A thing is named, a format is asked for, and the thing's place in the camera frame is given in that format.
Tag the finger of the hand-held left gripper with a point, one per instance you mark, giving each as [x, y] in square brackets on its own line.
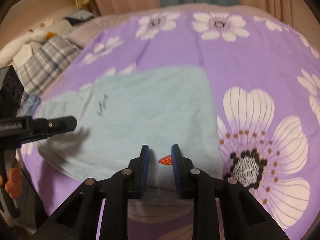
[62, 124]

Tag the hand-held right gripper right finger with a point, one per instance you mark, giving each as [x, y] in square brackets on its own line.
[175, 171]

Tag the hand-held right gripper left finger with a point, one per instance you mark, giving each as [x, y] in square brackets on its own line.
[145, 171]

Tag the light blue strawberry pants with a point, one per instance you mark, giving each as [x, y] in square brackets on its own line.
[150, 110]

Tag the person's left hand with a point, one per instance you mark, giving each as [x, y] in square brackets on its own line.
[15, 181]

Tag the folded blue jeans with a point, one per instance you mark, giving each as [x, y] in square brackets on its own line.
[32, 102]

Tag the plaid pillow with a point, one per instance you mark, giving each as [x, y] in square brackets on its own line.
[50, 57]

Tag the white plush goose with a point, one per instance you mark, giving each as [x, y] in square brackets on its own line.
[37, 33]

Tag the beige wooden headboard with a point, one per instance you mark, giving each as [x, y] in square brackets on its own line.
[37, 5]

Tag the beige quilted pillow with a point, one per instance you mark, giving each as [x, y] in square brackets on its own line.
[85, 32]

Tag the purple floral blanket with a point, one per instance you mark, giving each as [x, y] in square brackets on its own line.
[237, 62]

